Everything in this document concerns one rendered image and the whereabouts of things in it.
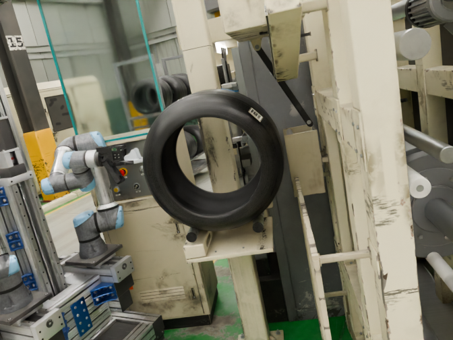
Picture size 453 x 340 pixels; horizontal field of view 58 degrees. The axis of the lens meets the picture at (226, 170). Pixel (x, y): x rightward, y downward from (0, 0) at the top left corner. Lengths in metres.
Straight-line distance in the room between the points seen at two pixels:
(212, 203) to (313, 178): 0.48
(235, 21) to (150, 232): 1.57
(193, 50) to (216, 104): 0.45
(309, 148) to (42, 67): 10.24
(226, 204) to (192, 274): 0.80
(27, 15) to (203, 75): 10.11
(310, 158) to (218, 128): 0.45
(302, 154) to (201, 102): 0.57
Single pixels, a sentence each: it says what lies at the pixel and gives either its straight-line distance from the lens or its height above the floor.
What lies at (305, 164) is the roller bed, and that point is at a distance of 1.91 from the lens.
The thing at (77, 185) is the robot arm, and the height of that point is 1.18.
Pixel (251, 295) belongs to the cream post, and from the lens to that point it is 2.25.
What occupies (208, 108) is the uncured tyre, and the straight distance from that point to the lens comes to 1.56.
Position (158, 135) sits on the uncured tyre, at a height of 1.34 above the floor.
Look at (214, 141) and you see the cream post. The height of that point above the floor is 1.22.
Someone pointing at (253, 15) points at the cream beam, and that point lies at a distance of 1.30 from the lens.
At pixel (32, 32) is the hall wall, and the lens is 11.79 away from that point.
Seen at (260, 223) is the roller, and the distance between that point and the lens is 1.67.
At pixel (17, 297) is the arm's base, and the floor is 0.77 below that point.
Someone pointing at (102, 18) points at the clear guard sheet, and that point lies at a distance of 2.45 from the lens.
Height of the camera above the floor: 1.53
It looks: 13 degrees down
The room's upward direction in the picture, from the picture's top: 12 degrees counter-clockwise
